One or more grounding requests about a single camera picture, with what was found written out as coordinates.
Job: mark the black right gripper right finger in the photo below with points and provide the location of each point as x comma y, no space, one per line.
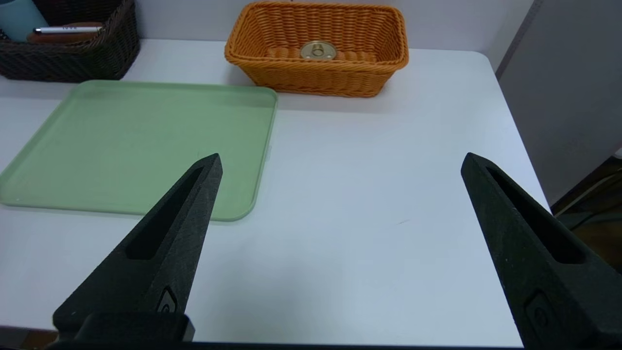
549,291

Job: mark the blue-grey plastic cup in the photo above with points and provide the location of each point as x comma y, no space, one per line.
17,19

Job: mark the white pen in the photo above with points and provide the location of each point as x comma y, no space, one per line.
68,29

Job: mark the green plastic tray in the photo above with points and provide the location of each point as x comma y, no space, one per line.
121,146

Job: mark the orange wicker basket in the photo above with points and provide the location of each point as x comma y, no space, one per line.
320,78

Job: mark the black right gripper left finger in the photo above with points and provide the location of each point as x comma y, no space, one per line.
180,253

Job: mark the dark brown wicker basket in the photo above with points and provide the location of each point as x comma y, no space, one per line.
87,61

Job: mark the tin can with gold lid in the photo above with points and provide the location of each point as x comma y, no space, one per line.
318,50

